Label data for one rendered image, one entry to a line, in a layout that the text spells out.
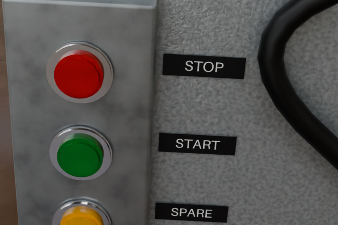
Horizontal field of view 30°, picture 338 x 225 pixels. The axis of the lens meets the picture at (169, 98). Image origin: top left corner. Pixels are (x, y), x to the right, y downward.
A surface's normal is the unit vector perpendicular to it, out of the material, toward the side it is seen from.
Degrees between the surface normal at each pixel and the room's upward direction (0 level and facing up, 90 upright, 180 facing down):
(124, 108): 90
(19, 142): 90
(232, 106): 90
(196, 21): 90
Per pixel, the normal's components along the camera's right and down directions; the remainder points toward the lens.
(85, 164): -0.01, 0.46
